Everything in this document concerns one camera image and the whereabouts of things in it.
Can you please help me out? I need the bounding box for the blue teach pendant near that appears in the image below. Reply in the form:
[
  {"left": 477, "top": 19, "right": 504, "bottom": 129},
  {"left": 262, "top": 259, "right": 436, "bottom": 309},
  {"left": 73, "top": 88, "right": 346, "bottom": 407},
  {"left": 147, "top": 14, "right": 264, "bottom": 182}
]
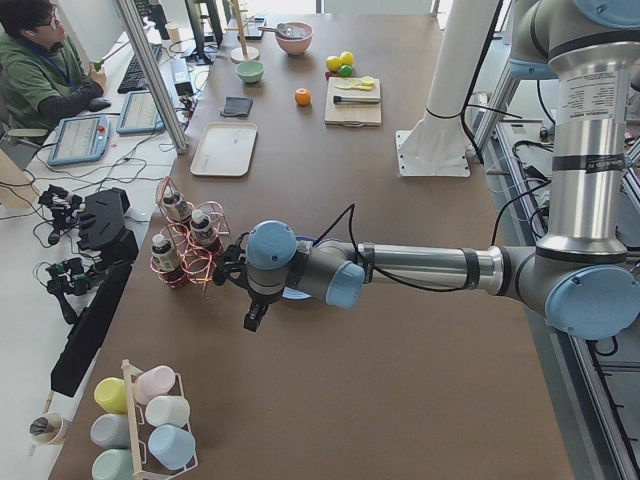
[{"left": 47, "top": 114, "right": 110, "bottom": 166}]

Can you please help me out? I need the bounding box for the grey folded cloth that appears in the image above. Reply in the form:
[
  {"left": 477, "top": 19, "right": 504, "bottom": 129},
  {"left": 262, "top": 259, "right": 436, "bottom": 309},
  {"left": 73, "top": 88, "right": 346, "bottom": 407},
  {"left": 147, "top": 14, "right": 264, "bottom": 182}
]
[{"left": 220, "top": 96, "right": 253, "bottom": 118}]

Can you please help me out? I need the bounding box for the yellow cup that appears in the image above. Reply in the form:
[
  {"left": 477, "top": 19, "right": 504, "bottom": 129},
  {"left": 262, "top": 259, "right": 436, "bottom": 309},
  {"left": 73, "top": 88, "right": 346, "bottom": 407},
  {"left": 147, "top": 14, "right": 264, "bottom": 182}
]
[{"left": 94, "top": 377, "right": 127, "bottom": 414}]

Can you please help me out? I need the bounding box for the cream rabbit tray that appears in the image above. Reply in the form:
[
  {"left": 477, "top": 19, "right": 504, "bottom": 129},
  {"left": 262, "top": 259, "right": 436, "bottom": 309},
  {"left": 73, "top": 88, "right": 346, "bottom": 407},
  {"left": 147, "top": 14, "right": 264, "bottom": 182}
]
[{"left": 190, "top": 122, "right": 257, "bottom": 177}]

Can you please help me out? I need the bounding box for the pink bowl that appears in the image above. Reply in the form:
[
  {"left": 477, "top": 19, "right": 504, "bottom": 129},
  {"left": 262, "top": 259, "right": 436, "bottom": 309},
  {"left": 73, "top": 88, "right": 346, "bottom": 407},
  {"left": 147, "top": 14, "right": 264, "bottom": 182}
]
[{"left": 275, "top": 22, "right": 313, "bottom": 56}]

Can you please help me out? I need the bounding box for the blue teach pendant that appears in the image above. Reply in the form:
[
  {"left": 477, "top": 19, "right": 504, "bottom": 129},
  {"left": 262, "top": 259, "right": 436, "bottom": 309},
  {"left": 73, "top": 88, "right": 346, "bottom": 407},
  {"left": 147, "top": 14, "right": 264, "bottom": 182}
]
[
  {"left": 47, "top": 114, "right": 110, "bottom": 166},
  {"left": 116, "top": 91, "right": 165, "bottom": 136}
]

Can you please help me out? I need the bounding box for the aluminium frame post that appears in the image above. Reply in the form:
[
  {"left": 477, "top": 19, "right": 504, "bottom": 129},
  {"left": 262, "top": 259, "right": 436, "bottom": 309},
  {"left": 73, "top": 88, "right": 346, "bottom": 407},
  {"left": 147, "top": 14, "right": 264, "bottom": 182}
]
[{"left": 115, "top": 0, "right": 188, "bottom": 154}]

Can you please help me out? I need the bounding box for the black keyboard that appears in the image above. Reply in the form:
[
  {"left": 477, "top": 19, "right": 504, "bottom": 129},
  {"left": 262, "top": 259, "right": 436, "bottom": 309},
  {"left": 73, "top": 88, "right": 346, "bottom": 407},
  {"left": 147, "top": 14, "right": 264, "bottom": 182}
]
[{"left": 117, "top": 57, "right": 147, "bottom": 94}]

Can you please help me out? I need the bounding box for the green lime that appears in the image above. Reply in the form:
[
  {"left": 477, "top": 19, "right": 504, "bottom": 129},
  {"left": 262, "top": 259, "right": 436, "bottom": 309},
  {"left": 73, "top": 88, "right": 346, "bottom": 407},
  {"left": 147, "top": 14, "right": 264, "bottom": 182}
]
[{"left": 337, "top": 65, "right": 353, "bottom": 77}]

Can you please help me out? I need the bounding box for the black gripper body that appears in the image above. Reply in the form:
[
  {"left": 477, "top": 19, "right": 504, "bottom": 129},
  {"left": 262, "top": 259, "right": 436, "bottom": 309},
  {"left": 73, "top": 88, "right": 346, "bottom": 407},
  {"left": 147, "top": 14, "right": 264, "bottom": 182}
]
[{"left": 213, "top": 232, "right": 270, "bottom": 313}]

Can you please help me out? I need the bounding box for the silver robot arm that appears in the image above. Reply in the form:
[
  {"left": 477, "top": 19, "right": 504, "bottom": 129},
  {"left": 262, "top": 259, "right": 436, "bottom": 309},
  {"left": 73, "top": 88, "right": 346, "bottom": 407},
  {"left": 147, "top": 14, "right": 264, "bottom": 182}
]
[{"left": 213, "top": 1, "right": 639, "bottom": 340}]

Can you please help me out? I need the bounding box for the wooden cup tree stand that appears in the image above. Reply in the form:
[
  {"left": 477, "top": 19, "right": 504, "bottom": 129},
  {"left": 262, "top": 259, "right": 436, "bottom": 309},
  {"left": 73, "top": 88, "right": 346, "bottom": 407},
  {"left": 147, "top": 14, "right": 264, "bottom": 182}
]
[{"left": 225, "top": 0, "right": 260, "bottom": 64}]

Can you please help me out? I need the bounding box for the mint cup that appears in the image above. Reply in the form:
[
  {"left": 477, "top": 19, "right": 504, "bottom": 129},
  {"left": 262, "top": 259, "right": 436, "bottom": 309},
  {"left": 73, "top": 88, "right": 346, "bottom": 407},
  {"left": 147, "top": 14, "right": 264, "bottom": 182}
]
[{"left": 91, "top": 449, "right": 134, "bottom": 480}]

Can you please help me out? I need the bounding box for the white pedestal column base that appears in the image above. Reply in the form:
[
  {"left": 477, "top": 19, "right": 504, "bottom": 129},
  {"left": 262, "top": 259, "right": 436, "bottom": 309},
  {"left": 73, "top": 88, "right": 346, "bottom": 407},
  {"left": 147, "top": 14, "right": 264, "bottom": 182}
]
[{"left": 396, "top": 1, "right": 502, "bottom": 177}]

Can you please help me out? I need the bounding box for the light blue cup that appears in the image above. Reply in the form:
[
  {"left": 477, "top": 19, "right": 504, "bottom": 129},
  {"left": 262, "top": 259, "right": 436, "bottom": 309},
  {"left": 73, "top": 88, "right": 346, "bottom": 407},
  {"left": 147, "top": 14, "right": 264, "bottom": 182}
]
[{"left": 148, "top": 424, "right": 196, "bottom": 470}]

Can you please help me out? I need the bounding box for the yellow lemon near board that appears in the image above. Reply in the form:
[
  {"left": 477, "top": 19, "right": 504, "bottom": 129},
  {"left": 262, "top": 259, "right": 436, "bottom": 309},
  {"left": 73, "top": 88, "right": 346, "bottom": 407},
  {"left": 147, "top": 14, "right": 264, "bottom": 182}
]
[{"left": 325, "top": 55, "right": 343, "bottom": 72}]

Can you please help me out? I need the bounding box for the blue teach pendant far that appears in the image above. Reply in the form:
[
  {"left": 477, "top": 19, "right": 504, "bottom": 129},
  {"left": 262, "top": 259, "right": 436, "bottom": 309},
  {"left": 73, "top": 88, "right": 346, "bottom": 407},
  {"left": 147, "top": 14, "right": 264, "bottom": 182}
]
[{"left": 116, "top": 91, "right": 165, "bottom": 136}]

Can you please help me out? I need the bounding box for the lemon slice lower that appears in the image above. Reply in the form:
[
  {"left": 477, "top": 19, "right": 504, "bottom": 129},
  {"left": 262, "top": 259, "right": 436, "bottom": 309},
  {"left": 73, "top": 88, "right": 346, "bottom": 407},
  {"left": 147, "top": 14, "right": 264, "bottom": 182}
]
[{"left": 335, "top": 78, "right": 361, "bottom": 90}]

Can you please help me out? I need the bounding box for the pink cup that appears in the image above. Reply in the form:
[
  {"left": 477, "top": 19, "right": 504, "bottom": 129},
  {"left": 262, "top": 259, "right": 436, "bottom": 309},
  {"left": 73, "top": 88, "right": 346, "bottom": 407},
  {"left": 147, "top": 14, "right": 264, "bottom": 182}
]
[{"left": 133, "top": 365, "right": 176, "bottom": 405}]

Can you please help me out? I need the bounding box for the orange fruit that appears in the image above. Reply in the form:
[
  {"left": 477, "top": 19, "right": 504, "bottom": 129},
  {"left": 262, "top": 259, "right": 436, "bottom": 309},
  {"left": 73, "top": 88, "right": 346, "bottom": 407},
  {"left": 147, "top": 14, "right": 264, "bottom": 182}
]
[{"left": 294, "top": 88, "right": 312, "bottom": 107}]

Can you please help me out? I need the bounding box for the steel cylinder muddler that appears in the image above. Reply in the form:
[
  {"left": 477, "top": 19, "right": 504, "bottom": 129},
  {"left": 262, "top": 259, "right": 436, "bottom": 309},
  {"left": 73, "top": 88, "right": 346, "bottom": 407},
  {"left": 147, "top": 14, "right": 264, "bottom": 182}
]
[{"left": 332, "top": 95, "right": 381, "bottom": 105}]

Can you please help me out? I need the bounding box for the wooden cutting board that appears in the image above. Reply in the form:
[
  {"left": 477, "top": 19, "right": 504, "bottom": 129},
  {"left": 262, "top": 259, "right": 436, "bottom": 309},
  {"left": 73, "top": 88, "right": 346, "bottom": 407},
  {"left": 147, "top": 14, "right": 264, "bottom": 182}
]
[{"left": 324, "top": 76, "right": 382, "bottom": 127}]

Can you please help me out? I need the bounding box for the paper cup with utensils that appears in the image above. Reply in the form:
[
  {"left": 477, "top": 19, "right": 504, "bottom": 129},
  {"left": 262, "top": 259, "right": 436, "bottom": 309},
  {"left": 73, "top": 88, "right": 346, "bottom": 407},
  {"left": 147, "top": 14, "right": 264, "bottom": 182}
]
[{"left": 29, "top": 412, "right": 69, "bottom": 446}]

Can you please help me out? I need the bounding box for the grey cup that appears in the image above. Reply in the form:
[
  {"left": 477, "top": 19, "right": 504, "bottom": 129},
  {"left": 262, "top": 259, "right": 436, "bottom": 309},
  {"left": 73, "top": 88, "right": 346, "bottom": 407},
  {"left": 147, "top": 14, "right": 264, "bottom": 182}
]
[{"left": 90, "top": 413, "right": 130, "bottom": 449}]

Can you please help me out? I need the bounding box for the blue plate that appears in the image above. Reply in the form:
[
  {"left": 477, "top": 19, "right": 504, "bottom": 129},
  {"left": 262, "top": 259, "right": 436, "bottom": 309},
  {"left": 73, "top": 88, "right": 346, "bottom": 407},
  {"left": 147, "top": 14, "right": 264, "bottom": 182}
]
[{"left": 282, "top": 236, "right": 314, "bottom": 300}]

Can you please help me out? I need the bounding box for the copper wire bottle rack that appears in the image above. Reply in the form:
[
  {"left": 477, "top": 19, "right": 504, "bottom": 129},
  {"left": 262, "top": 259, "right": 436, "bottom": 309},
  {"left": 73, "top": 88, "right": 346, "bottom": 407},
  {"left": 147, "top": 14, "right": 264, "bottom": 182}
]
[{"left": 149, "top": 176, "right": 230, "bottom": 290}]

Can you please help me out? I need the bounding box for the mint green bowl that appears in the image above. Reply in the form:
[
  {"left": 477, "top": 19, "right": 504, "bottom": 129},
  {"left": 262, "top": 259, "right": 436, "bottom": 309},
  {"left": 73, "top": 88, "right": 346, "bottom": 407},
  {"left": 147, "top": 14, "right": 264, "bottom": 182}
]
[{"left": 236, "top": 60, "right": 264, "bottom": 84}]

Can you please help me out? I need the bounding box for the person in green shirt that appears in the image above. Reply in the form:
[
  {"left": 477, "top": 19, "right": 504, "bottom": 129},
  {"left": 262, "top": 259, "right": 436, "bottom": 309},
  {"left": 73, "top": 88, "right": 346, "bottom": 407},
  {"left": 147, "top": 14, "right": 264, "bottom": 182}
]
[{"left": 1, "top": 1, "right": 107, "bottom": 131}]

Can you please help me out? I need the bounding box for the yellow lemon outer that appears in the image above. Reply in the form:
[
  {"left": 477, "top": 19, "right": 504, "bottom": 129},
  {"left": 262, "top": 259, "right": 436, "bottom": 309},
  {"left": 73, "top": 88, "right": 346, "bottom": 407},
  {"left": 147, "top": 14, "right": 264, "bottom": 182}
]
[{"left": 339, "top": 51, "right": 354, "bottom": 66}]

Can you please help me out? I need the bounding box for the white cup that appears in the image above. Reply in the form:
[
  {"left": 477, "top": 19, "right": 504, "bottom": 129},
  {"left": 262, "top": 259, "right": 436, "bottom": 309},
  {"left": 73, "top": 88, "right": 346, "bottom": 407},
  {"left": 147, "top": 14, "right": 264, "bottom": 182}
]
[{"left": 145, "top": 395, "right": 191, "bottom": 428}]

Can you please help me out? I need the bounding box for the dark bottle white cap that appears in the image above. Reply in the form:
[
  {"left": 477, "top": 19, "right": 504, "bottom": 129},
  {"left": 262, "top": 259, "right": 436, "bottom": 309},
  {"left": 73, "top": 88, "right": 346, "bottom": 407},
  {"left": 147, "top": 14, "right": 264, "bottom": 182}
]
[{"left": 151, "top": 233, "right": 186, "bottom": 288}]

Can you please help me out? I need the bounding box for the metal ice scoop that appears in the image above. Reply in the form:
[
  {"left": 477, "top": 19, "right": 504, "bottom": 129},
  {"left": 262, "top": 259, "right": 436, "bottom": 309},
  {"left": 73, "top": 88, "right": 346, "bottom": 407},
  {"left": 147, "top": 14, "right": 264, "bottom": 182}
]
[{"left": 259, "top": 23, "right": 307, "bottom": 40}]

